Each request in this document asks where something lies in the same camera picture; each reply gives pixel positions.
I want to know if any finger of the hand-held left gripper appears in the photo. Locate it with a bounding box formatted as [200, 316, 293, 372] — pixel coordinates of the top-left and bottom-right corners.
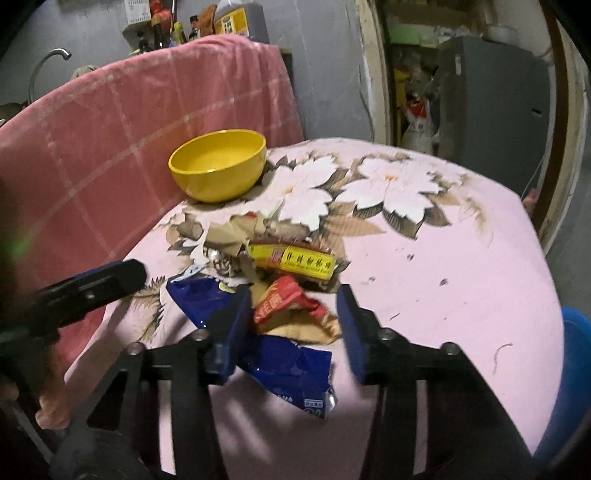
[28, 259, 147, 334]

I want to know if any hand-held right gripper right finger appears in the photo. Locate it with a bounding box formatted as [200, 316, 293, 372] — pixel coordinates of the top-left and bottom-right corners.
[336, 284, 546, 480]

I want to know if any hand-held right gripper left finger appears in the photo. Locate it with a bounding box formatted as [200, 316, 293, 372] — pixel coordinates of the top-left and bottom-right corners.
[60, 284, 254, 480]

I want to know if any blue snack wrapper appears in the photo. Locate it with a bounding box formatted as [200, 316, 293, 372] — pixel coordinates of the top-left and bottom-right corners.
[165, 276, 335, 420]

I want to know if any red and tan wrapper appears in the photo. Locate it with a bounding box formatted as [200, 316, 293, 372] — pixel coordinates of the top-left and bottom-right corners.
[253, 275, 343, 346]

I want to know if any yellow and red sausage wrapper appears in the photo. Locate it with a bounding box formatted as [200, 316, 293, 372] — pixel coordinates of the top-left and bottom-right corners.
[247, 237, 352, 284]

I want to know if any blue plastic bucket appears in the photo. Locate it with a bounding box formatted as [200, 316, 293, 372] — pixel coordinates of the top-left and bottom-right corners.
[536, 307, 591, 467]

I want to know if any person's left hand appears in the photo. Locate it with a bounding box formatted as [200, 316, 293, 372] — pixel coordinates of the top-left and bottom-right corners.
[0, 342, 71, 431]

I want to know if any torn brown paper scrap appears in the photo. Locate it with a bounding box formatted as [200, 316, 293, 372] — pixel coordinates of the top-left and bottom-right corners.
[203, 213, 273, 282]

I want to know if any pink floral table cloth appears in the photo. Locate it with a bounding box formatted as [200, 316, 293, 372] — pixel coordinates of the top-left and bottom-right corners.
[65, 137, 566, 480]

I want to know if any pink checked towel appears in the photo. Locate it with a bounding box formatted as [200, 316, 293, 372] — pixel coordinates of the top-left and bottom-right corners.
[0, 34, 305, 393]

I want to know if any yellow plastic bowl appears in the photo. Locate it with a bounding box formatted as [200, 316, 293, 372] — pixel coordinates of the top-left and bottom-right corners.
[167, 129, 269, 204]

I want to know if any metal faucet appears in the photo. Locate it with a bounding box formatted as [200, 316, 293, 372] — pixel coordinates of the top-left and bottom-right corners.
[28, 48, 72, 102]

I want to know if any red and white bottle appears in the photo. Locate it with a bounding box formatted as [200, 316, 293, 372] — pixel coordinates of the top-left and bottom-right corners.
[401, 95, 439, 153]

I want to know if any grey cabinet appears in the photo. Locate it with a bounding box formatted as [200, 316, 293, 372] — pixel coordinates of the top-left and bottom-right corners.
[436, 37, 552, 171]

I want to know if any cluster of condiment bottles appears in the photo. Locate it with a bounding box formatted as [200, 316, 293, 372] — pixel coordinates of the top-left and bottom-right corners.
[139, 0, 218, 52]

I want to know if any small white box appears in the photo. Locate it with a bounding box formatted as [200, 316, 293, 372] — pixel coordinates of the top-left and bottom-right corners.
[124, 0, 151, 26]

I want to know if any large cooking oil bottle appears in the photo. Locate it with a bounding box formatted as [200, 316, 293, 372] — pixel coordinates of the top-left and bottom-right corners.
[213, 0, 269, 44]

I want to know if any green plastic container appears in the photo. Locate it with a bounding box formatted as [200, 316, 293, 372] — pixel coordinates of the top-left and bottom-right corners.
[388, 23, 444, 47]

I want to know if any cream door frame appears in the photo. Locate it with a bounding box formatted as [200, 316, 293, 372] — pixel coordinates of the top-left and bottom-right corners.
[355, 0, 589, 254]

